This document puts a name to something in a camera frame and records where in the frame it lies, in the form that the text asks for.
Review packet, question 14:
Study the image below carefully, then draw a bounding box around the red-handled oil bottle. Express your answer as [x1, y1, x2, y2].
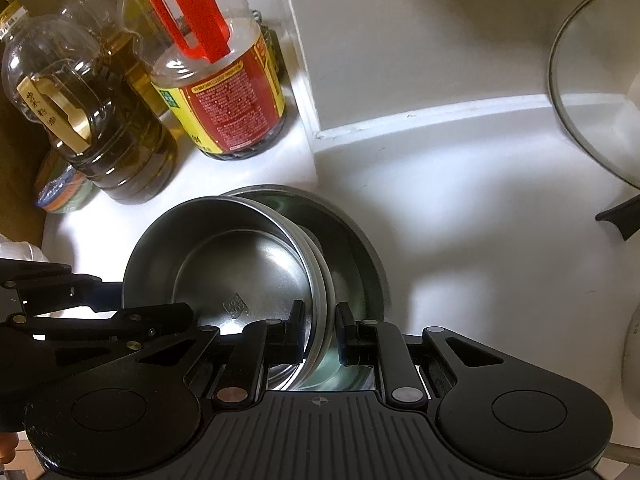
[100, 0, 288, 162]

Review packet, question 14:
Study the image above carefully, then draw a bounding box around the dark oil bottle yellow tag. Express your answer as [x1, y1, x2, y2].
[0, 14, 178, 206]

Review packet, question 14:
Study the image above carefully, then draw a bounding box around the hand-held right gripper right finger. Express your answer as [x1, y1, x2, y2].
[336, 302, 506, 405]

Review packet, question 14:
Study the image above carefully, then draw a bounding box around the metal cooker pot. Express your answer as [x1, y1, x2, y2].
[620, 300, 640, 461]

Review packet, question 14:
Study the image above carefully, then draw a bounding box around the yellow-capped sauce bottle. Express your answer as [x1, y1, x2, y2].
[50, 0, 168, 117]

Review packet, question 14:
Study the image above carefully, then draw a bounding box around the large stainless steel plate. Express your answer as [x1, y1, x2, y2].
[220, 185, 391, 392]

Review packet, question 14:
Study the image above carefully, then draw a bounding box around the glass pan lid black handle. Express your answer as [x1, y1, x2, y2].
[547, 0, 640, 242]

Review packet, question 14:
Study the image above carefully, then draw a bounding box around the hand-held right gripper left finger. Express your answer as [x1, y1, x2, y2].
[135, 301, 306, 407]

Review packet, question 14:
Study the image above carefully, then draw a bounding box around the colourful bowl in plastic wrap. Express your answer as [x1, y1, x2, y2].
[34, 152, 97, 216]

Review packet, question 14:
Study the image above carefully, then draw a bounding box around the small stainless steel bowl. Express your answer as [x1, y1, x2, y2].
[121, 196, 315, 361]

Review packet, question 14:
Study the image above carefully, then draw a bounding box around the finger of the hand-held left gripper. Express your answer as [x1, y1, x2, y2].
[5, 302, 193, 348]
[0, 260, 121, 313]

